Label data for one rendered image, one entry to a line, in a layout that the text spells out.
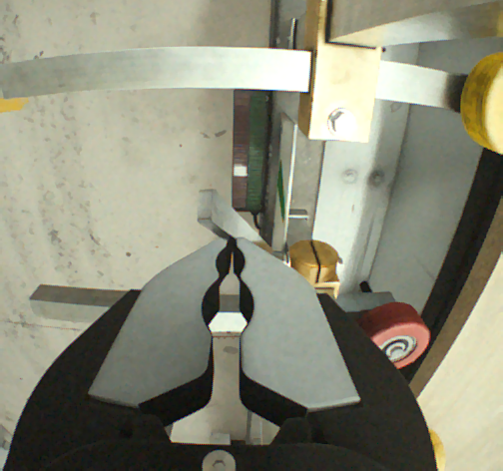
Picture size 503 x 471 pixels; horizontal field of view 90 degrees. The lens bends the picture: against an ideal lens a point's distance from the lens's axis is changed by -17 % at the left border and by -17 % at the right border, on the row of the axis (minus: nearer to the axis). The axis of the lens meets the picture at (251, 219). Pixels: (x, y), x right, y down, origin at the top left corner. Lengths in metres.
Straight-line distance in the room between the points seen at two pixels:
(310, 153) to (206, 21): 0.78
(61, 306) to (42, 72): 0.25
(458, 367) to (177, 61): 0.46
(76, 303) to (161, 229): 0.96
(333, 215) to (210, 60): 0.39
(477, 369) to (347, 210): 0.33
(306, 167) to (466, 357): 0.33
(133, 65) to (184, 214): 1.03
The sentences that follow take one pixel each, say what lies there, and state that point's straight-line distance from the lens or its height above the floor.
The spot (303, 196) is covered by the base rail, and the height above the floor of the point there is 0.70.
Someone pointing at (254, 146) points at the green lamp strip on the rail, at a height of 0.70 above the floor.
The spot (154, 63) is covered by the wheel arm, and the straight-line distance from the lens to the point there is 0.24.
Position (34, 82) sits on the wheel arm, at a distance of 0.29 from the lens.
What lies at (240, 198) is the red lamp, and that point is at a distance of 0.43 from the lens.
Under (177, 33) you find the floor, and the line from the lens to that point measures 1.12.
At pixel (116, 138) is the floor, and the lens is 1.21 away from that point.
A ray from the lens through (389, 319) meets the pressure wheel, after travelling 0.32.
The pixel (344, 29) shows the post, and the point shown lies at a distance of 0.20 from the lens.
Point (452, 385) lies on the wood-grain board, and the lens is 0.50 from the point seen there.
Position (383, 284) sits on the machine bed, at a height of 0.68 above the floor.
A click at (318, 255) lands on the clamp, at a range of 0.30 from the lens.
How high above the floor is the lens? 1.09
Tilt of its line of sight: 62 degrees down
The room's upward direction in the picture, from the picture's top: 177 degrees clockwise
